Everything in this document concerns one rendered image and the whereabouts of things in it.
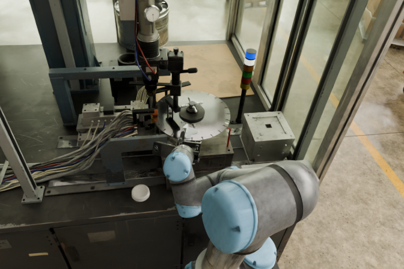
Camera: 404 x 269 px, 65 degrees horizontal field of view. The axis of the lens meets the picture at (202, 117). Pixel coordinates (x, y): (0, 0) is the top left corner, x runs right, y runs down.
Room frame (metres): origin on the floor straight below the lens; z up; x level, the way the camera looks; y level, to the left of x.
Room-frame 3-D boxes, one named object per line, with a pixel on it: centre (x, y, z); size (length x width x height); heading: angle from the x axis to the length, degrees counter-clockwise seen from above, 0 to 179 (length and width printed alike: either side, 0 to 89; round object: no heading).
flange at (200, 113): (1.03, 0.04, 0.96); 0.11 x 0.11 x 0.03
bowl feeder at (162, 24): (1.74, 0.39, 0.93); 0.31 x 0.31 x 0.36
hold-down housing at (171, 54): (0.99, 0.11, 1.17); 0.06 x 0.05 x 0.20; 93
